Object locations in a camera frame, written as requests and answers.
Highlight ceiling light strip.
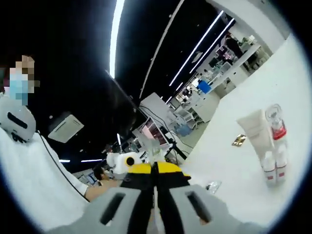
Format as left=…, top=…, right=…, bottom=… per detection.
left=190, top=18, right=235, bottom=74
left=169, top=9, right=224, bottom=86

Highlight black tripod stand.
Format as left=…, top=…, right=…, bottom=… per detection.
left=165, top=136, right=190, bottom=160

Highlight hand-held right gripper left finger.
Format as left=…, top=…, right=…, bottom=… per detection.
left=52, top=162, right=156, bottom=234

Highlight white skincare tube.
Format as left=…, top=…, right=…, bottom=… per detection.
left=236, top=109, right=276, bottom=169

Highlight ceiling air vent panel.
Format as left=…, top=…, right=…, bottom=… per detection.
left=48, top=112, right=85, bottom=144

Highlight gold foil skincare packet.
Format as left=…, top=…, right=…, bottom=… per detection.
left=231, top=133, right=247, bottom=147

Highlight blue water jugs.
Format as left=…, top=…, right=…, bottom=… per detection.
left=175, top=123, right=192, bottom=137

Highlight blue bin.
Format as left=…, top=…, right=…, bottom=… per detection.
left=197, top=80, right=212, bottom=95

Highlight white chest device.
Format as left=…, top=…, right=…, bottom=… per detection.
left=0, top=96, right=37, bottom=143

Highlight black chest device cable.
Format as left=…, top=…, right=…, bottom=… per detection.
left=36, top=130, right=90, bottom=202

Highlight white lab counter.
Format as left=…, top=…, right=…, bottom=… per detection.
left=170, top=43, right=271, bottom=122

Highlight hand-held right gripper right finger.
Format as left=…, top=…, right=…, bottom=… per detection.
left=153, top=160, right=247, bottom=234

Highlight wide ceiling light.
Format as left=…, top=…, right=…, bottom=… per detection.
left=109, top=0, right=125, bottom=78

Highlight red collar skincare spray bottle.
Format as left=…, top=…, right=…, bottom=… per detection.
left=265, top=103, right=288, bottom=166

